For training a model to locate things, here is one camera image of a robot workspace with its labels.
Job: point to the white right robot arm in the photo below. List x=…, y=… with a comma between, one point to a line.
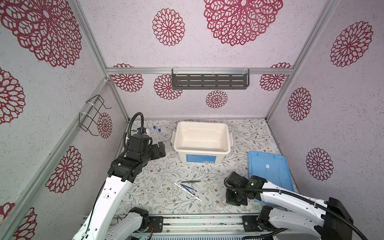
x=286, y=210

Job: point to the white plastic bin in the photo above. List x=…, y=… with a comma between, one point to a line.
x=202, y=142

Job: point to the black wire wall rack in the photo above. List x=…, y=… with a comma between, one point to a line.
x=95, y=122

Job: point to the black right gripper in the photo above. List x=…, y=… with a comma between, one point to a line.
x=229, y=200

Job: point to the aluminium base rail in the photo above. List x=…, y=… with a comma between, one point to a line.
x=189, y=225

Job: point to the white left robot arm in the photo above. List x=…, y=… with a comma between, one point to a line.
x=120, y=179

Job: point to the blue plastic bin lid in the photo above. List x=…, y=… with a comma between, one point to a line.
x=272, y=167

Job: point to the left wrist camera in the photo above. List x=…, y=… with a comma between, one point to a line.
x=140, y=142

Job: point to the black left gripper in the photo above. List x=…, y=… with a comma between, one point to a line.
x=156, y=154

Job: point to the dark grey wall shelf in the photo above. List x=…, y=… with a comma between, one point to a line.
x=209, y=81

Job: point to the thin blue capped test tube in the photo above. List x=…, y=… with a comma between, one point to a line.
x=160, y=133

